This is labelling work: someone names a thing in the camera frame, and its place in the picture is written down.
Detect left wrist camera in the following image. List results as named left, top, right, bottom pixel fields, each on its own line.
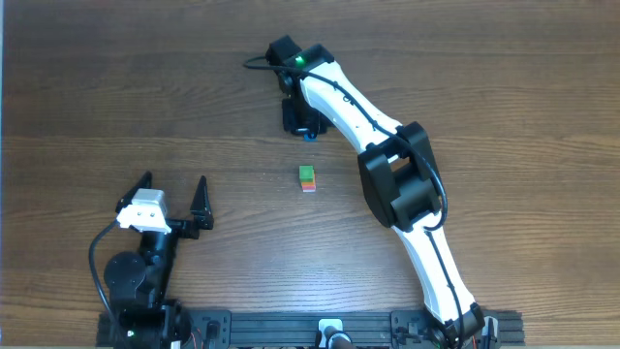
left=115, top=188, right=172, bottom=235

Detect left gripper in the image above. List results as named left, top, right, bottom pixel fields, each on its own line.
left=114, top=171, right=215, bottom=241

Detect mounting rail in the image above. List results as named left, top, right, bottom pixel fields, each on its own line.
left=96, top=308, right=525, bottom=349

